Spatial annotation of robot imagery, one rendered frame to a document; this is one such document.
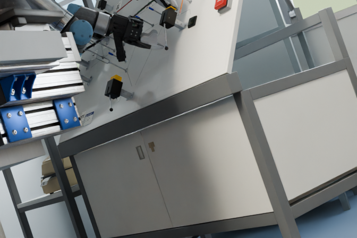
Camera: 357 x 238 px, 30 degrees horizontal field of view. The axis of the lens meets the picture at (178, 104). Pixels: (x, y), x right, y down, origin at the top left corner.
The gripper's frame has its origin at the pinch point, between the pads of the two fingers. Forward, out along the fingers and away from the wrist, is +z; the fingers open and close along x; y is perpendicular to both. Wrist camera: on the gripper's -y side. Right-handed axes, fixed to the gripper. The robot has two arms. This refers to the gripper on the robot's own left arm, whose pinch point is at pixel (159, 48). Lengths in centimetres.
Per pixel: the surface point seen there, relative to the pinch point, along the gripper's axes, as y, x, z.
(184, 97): -7.3, -20.1, 10.7
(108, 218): -87, 16, 7
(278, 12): -7, 145, 80
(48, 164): -94, 57, -23
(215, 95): 1.1, -31.1, 17.7
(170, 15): 11.3, 5.2, 0.2
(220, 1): 25.6, -10.3, 12.4
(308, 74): 12, -13, 50
